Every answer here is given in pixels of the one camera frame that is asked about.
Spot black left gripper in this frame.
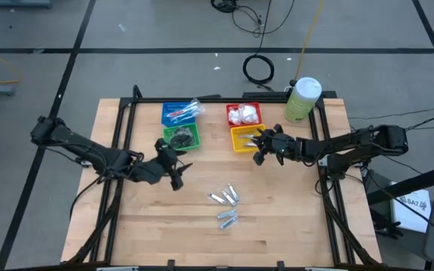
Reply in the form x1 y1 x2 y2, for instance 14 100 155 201
132 137 194 191

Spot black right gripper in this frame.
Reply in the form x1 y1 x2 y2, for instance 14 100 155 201
253 123 301 166

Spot white cotton balls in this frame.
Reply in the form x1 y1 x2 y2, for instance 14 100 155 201
240 104 260 125
227 105 243 126

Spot teal white toothbrush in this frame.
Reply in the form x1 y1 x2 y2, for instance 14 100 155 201
171 112 203 123

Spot green plastic basket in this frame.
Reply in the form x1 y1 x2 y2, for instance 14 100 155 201
163 123 201 152

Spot yellow plastic basket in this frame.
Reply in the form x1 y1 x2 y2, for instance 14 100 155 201
230 123 267 154

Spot blue plastic basket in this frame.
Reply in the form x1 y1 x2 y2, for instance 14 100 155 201
160 102 197 128

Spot red plastic basket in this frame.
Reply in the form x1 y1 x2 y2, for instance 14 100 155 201
225 102 263 126

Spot black power strip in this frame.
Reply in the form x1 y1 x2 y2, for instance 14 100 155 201
241 91 290 100

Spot green disinfecting wipes canister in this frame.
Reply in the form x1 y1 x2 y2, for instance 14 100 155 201
283 77 322 123

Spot white cardboard box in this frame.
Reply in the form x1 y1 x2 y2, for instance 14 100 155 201
389 181 432 234

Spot black metal table frame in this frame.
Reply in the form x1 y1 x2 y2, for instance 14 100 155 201
61 84 383 271

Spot black coiled floor cable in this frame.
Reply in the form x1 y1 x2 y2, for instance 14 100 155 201
242 53 276 85

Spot yellow hanging cable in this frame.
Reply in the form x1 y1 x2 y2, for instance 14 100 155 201
293 0 326 83

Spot black floor cable bundle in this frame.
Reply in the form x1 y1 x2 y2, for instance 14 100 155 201
209 0 297 38

